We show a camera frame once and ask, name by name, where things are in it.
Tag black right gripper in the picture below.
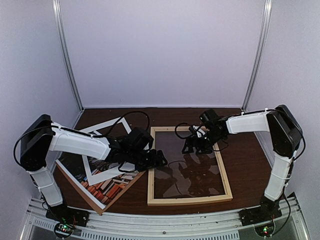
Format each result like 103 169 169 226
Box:
182 129 225 155

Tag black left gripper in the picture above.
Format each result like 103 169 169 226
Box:
127 149 168 172

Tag white mat board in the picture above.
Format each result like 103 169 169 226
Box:
80 117 135 186

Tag clear acrylic sheet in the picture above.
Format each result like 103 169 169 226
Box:
154 131 225 199

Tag light wooden picture frame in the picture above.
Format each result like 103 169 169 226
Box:
147 126 233 206

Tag books photo print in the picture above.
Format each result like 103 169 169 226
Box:
55 153 139 205

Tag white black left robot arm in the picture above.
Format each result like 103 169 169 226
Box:
13 114 168 222

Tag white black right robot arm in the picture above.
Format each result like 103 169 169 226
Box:
181 104 305 221

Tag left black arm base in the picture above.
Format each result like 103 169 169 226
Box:
45 200 90 227

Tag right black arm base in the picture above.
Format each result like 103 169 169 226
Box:
238 195 282 226

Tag brown backing board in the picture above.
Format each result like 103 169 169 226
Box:
60 170 145 215

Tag left round circuit board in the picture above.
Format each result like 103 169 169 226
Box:
53 223 75 239

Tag round circuit board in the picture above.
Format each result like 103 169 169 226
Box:
53 223 75 239
254 223 275 238

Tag right round circuit board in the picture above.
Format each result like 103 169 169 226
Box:
254 223 275 238

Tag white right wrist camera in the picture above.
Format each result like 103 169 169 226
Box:
188 125 206 138

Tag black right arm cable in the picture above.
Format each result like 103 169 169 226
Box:
174 121 230 152

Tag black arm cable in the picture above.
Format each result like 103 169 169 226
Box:
174 121 230 152
107 111 152 141

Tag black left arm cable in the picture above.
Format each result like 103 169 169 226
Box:
107 111 152 141

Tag aluminium front rail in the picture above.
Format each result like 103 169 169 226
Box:
17 196 311 240

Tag right aluminium corner post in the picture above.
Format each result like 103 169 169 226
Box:
241 0 273 112

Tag aluminium corner post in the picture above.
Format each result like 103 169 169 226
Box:
52 0 84 112
241 0 273 112

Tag left aluminium corner post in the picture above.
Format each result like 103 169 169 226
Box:
52 0 84 112

